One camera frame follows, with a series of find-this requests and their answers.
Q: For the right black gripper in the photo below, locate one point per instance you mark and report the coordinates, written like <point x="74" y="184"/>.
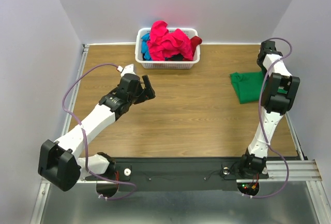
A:
<point x="267" y="45"/>

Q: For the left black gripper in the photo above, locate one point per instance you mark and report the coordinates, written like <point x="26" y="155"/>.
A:
<point x="149" y="92"/>

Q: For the green t shirt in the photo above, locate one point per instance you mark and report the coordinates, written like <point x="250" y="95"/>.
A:
<point x="247" y="86"/>

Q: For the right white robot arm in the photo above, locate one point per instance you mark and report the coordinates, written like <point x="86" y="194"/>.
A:
<point x="277" y="96"/>

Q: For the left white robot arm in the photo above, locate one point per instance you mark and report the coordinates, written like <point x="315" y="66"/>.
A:
<point x="60" y="161"/>

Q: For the black garment in basket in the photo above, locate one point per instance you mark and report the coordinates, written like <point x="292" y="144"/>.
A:
<point x="175" y="58"/>

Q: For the pink t shirt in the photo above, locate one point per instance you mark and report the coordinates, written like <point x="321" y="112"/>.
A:
<point x="162" y="44"/>

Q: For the blue t shirt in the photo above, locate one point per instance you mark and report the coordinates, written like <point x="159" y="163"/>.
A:
<point x="144" y="47"/>

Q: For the dark red t shirt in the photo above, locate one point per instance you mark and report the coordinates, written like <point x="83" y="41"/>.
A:
<point x="195" y="41"/>

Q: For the white plastic laundry basket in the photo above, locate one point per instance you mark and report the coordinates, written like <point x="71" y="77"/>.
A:
<point x="162" y="64"/>

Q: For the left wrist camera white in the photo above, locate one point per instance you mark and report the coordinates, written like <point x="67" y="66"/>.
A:
<point x="128" y="69"/>

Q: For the aluminium frame rail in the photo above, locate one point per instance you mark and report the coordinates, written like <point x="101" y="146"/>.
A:
<point x="69" y="103"/>

